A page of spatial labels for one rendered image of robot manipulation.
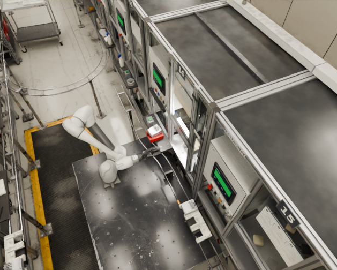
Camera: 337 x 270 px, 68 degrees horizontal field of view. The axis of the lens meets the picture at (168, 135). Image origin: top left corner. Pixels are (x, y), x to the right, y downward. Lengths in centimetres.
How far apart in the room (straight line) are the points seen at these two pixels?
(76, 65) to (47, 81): 62
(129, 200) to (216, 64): 160
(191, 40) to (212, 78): 45
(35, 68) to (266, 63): 453
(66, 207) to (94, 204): 89
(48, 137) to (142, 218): 226
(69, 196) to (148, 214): 137
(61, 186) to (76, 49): 313
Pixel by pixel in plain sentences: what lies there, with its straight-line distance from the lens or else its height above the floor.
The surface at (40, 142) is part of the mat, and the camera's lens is 428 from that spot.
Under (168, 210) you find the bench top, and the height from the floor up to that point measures 68.
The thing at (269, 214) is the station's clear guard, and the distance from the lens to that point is 150.
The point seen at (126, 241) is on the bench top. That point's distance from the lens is 257.
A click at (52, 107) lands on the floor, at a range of 470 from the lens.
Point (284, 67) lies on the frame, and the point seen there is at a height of 201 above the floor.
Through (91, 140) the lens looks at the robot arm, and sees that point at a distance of 233.
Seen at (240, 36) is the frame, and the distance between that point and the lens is 223.
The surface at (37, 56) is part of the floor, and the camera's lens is 595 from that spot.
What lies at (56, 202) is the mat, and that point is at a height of 1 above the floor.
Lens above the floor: 315
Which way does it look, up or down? 54 degrees down
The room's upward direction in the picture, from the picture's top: straight up
